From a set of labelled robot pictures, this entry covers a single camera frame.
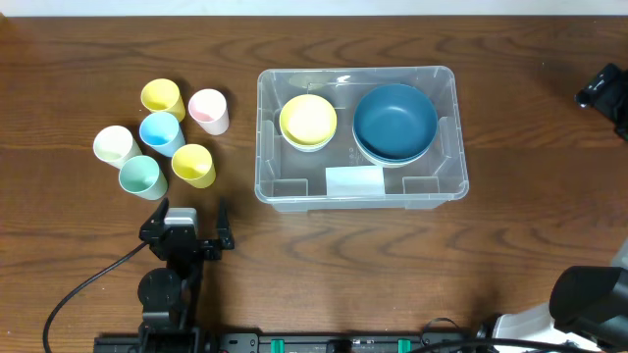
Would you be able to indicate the white small bowl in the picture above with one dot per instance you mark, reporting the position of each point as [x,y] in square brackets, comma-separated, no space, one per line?
[307,148]

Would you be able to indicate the pink cup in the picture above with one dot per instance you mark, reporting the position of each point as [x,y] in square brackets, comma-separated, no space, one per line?
[208,107]

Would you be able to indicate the yellow cup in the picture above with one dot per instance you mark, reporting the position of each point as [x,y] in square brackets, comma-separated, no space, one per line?
[163,95]
[194,164]

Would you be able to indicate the white label on container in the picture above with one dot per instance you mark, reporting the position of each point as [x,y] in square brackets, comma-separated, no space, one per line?
[355,181]

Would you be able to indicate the cream white cup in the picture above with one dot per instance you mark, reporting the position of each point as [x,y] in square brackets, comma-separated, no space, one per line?
[115,145]

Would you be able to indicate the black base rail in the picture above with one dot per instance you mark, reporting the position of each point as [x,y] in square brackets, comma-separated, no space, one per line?
[436,342]

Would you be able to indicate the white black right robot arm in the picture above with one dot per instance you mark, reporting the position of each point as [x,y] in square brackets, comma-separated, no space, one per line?
[587,308]

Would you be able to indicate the dark blue bowl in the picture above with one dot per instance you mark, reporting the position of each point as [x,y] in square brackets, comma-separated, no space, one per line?
[427,149]
[395,120]

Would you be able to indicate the beige large bowl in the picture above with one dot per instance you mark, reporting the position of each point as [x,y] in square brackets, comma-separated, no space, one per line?
[384,162]

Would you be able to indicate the light blue cup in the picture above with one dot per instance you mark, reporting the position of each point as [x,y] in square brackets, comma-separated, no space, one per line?
[162,132]

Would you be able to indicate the clear plastic storage container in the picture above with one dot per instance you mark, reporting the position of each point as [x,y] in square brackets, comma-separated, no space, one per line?
[294,181]

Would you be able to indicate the mint green cup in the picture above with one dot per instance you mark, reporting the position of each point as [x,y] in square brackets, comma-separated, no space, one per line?
[142,177]

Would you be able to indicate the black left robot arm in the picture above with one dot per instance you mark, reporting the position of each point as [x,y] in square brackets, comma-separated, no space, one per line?
[169,295]

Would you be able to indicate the yellow small bowl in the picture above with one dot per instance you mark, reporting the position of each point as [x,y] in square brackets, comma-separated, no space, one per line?
[308,120]

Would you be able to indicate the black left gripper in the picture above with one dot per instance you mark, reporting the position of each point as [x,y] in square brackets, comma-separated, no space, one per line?
[183,244]

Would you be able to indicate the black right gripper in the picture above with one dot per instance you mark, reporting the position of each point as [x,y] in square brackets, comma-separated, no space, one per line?
[603,91]

